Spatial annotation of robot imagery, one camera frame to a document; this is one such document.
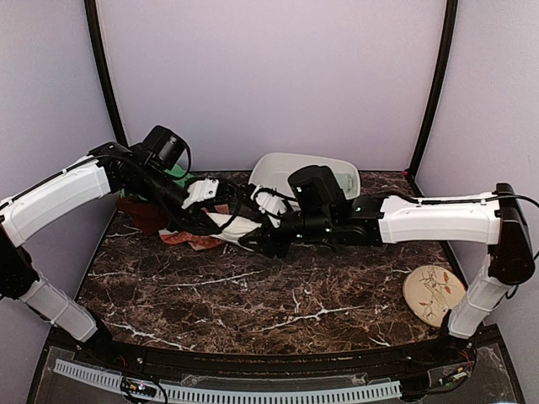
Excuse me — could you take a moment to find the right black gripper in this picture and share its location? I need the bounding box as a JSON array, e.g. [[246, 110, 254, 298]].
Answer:
[[238, 205, 334, 258]]

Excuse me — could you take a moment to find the cream white towel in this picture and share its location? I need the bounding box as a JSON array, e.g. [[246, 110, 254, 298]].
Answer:
[[207, 212, 261, 245]]

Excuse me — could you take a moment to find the white plastic basin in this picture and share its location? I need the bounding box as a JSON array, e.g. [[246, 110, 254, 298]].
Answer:
[[248, 152, 361, 199]]

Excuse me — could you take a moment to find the mint green panda towel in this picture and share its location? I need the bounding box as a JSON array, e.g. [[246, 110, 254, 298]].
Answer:
[[334, 173, 356, 194]]

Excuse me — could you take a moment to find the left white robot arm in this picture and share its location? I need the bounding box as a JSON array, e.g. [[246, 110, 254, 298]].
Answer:
[[1, 126, 220, 367]]

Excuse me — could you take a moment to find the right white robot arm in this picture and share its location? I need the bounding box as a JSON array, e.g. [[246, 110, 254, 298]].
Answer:
[[239, 183, 535, 365]]

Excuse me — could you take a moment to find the orange patterned towel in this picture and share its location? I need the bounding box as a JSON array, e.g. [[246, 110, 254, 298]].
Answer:
[[158, 229, 225, 251]]

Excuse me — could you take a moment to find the dark red towel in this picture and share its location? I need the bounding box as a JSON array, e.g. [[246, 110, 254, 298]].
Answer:
[[115, 197, 168, 236]]

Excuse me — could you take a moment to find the bright green towel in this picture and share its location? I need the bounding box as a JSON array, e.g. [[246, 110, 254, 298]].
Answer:
[[120, 164, 195, 200]]

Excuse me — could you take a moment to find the round floral coaster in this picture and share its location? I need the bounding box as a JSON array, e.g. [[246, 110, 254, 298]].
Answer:
[[403, 265, 466, 328]]

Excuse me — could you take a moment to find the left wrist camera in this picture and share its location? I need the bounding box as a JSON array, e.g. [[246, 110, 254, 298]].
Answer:
[[182, 178, 219, 210]]

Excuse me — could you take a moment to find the white slotted cable duct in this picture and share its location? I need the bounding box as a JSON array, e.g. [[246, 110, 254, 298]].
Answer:
[[53, 359, 403, 403]]

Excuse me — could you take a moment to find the left black frame post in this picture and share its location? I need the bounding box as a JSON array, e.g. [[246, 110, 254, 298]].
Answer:
[[83, 0, 128, 146]]

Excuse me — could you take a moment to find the black frame post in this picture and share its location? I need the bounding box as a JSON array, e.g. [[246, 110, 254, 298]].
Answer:
[[83, 0, 128, 146], [407, 0, 459, 181]]

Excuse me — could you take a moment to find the black front rail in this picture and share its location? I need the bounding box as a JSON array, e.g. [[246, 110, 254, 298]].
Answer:
[[41, 326, 502, 380]]

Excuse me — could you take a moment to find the right black frame post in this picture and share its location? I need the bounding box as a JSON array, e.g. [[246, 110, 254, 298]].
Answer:
[[407, 0, 459, 181]]

